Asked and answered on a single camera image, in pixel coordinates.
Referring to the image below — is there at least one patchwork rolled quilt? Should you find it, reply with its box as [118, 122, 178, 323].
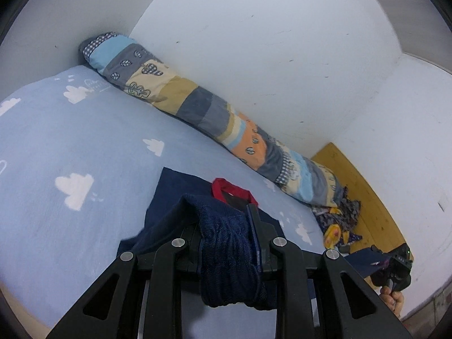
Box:
[79, 32, 344, 207]

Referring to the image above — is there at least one colourful patterned cloth pile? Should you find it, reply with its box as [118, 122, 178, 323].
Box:
[311, 187, 362, 253]

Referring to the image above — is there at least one person's right hand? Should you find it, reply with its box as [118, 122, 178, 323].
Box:
[379, 286, 405, 318]

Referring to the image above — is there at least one wooden headboard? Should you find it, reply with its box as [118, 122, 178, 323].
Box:
[310, 142, 412, 290]

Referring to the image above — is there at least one light blue cloud bedsheet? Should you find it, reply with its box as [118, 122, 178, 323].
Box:
[1, 66, 323, 327]

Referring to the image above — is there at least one navy jacket with red collar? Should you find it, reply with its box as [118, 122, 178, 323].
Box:
[117, 166, 393, 311]

